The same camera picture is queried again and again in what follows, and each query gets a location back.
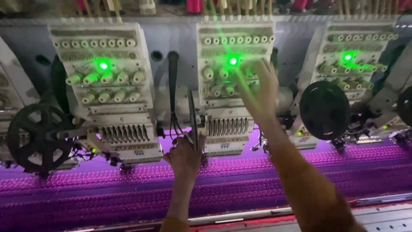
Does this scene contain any person's right hand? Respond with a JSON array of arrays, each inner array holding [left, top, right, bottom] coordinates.
[[238, 58, 280, 125]]

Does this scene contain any person's left hand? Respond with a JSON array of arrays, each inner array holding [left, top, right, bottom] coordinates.
[[162, 134, 207, 181]]

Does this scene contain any white embroidery machine head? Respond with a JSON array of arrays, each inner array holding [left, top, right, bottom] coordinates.
[[0, 37, 41, 163], [366, 41, 412, 140], [196, 21, 278, 156], [48, 22, 164, 165], [289, 19, 400, 149]]

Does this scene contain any purple embroidered fabric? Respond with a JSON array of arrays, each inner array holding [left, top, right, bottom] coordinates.
[[0, 128, 412, 232]]

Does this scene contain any black spoked sequin reel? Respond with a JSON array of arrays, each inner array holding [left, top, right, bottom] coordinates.
[[7, 102, 77, 175]]

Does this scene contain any black cable hose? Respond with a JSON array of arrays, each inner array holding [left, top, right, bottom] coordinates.
[[167, 50, 185, 144]]

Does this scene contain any white machine frame rail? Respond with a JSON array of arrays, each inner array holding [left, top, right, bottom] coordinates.
[[64, 193, 412, 232]]

